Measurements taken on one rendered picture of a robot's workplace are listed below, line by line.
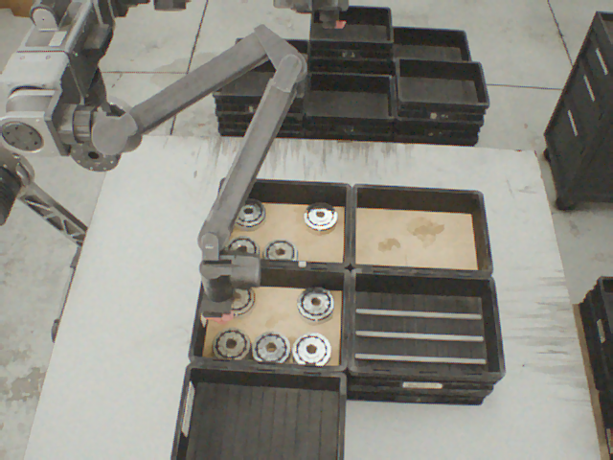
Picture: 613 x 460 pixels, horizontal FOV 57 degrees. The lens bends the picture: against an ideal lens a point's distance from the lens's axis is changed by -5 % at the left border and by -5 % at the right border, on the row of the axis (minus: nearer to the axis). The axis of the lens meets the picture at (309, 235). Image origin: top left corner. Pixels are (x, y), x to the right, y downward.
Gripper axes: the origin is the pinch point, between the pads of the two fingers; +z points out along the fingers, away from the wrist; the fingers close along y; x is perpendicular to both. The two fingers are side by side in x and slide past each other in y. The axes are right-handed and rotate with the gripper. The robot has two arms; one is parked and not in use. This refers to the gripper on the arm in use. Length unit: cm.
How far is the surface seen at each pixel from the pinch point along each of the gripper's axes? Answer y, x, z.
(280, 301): 15.3, -11.3, 23.4
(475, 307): 16, -67, 24
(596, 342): 33, -133, 84
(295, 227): 40.9, -14.0, 23.7
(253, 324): 7.7, -4.4, 23.3
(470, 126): 127, -86, 62
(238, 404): -15.4, -2.9, 23.2
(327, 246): 34.4, -23.8, 23.7
